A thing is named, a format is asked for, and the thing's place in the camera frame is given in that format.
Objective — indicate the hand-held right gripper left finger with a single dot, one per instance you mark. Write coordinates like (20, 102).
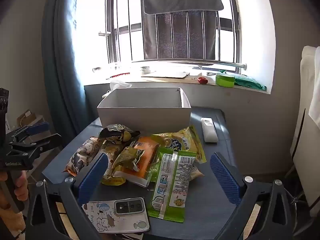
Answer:
(92, 177)

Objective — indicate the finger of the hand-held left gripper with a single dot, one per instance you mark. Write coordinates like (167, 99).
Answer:
(47, 140)
(37, 128)

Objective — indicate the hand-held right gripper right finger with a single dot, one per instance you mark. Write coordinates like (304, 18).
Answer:
(225, 177)

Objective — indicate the cow pattern snack packet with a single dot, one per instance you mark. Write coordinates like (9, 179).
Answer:
(80, 157)

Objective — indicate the small olive snack packet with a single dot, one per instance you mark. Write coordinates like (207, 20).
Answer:
(127, 157)

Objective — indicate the black and gold snack packet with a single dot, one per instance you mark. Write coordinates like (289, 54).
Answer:
(112, 132)

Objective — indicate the green snack packet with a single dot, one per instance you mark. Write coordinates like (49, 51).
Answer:
(170, 185)

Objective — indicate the orange rice cracker packet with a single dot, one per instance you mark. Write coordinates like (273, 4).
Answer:
(146, 162)

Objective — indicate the large yellow-green snack packet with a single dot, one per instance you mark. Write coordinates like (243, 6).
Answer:
(180, 140)

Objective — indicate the white cardboard box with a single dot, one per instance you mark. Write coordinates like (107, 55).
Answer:
(142, 117)

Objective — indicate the person's left hand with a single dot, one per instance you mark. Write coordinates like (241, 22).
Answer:
(21, 187)

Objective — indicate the brown cardboard box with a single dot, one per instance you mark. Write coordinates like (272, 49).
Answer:
(26, 118)

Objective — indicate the yellow cartoon snack packet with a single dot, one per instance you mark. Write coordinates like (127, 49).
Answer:
(113, 180)

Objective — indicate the white remote control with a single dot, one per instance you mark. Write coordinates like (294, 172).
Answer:
(208, 130)

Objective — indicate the phone with cartoon case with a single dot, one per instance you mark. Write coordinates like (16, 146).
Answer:
(120, 220)

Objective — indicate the blue curtain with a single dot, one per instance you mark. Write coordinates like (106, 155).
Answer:
(57, 80)

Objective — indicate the white tissue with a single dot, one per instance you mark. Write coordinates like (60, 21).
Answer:
(120, 85)

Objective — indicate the green round container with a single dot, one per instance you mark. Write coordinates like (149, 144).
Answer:
(225, 80)

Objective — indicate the green plastic bag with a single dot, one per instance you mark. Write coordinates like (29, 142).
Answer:
(250, 83)

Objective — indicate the red round object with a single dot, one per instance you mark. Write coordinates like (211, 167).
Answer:
(202, 80)

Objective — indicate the white cloth on chair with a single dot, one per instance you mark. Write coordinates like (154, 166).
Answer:
(307, 105)

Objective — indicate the small metal cup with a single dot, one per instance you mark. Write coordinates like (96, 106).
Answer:
(145, 69)

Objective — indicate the metal window railing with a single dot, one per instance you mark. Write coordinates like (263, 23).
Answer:
(190, 62)

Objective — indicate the dark grey hanging cloth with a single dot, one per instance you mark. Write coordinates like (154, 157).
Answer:
(180, 35)

